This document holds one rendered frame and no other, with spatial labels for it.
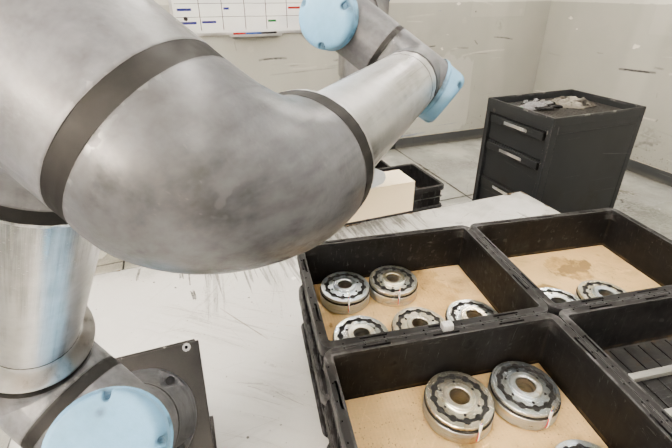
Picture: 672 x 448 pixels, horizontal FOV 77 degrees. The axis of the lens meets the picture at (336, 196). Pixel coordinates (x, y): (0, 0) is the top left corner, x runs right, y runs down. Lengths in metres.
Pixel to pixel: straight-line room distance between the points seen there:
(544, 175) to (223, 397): 1.78
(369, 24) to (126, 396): 0.50
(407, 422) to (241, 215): 0.58
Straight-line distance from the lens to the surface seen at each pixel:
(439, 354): 0.74
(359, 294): 0.88
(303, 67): 3.69
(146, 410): 0.54
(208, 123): 0.19
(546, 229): 1.14
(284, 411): 0.90
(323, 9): 0.54
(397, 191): 0.76
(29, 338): 0.46
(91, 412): 0.54
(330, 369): 0.65
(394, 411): 0.74
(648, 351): 0.99
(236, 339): 1.04
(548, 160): 2.23
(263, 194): 0.19
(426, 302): 0.93
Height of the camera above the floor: 1.42
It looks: 26 degrees down
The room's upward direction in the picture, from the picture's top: straight up
